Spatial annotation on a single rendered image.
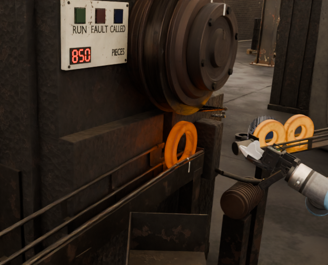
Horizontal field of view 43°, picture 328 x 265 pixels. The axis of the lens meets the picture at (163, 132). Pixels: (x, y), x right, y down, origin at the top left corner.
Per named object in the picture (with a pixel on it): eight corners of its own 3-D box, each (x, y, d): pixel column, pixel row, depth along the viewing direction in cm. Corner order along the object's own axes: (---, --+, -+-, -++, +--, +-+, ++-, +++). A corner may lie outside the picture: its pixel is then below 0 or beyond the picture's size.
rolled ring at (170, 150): (199, 118, 157) (191, 116, 158) (174, 128, 142) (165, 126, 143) (195, 164, 162) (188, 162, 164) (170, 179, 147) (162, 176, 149)
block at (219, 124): (188, 174, 178) (192, 120, 171) (197, 169, 184) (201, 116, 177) (210, 181, 172) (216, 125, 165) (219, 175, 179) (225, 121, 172)
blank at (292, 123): (282, 116, 188) (287, 119, 185) (310, 111, 194) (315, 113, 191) (280, 149, 193) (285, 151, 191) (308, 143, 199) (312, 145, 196)
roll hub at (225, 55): (182, 94, 131) (190, 0, 123) (221, 83, 154) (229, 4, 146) (199, 98, 129) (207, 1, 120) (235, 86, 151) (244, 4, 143)
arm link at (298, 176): (303, 186, 149) (295, 195, 141) (290, 179, 151) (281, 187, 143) (315, 166, 145) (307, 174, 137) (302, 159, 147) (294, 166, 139)
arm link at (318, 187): (330, 216, 142) (335, 209, 133) (296, 196, 147) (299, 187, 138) (344, 194, 144) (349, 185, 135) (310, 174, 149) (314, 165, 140)
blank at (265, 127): (252, 122, 183) (257, 124, 180) (282, 116, 188) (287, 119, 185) (251, 155, 188) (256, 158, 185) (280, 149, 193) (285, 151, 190)
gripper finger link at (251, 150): (244, 135, 152) (266, 148, 149) (238, 149, 155) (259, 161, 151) (240, 136, 150) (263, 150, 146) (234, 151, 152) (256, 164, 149)
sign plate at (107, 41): (60, 69, 112) (59, -2, 106) (121, 61, 133) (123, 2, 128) (67, 70, 110) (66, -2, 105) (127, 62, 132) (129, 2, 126)
